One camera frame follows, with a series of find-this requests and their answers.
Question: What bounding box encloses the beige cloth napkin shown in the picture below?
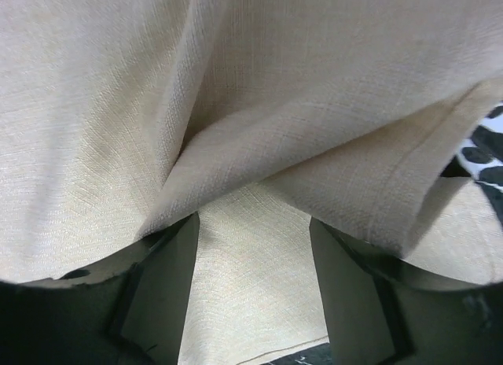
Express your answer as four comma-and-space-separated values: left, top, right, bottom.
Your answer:
1, 0, 502, 364

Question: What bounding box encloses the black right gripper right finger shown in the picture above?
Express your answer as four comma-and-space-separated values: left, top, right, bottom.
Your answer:
310, 219, 472, 364

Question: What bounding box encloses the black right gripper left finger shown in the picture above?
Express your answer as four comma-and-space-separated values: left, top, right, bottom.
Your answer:
63, 213, 200, 364

